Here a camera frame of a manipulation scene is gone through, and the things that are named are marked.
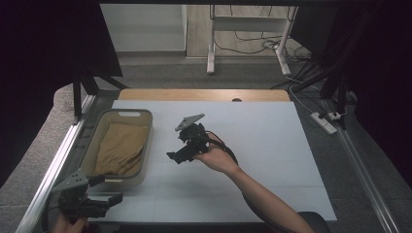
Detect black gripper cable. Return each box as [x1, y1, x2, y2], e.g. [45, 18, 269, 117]
[205, 130, 240, 167]

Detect person's right hand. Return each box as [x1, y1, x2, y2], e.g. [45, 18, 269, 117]
[192, 133, 241, 178]

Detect wooden table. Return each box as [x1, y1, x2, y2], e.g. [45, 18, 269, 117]
[118, 88, 292, 103]

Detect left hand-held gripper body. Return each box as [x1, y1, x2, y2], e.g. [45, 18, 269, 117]
[51, 169, 111, 220]

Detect black floor cables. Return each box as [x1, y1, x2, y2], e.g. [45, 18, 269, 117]
[213, 4, 314, 64]

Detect white cabinet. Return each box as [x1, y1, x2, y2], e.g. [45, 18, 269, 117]
[99, 3, 189, 53]

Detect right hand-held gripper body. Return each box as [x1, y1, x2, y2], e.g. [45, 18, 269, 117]
[174, 113, 212, 155]

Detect beige basket with grey rim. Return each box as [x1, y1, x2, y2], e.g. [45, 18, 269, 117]
[79, 108, 154, 187]

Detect aluminium rail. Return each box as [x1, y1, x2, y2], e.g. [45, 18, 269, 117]
[323, 99, 403, 233]
[15, 94, 98, 233]

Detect khaki pants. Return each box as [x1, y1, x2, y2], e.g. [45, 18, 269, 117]
[93, 122, 150, 178]

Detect black curtain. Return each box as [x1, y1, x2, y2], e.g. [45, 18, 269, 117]
[290, 0, 412, 181]
[0, 0, 124, 189]

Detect black metal stand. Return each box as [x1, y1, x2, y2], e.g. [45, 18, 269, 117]
[72, 64, 129, 118]
[319, 71, 350, 131]

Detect person's dark clothing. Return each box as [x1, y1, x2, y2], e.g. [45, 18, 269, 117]
[295, 211, 332, 233]

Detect white desk frame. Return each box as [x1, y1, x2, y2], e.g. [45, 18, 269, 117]
[206, 4, 299, 78]

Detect white power cable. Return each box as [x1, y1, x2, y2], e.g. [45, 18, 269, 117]
[287, 84, 316, 115]

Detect person's left hand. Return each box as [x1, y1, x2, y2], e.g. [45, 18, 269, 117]
[51, 215, 90, 233]

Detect white power strip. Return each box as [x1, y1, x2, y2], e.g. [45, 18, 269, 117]
[309, 111, 339, 136]

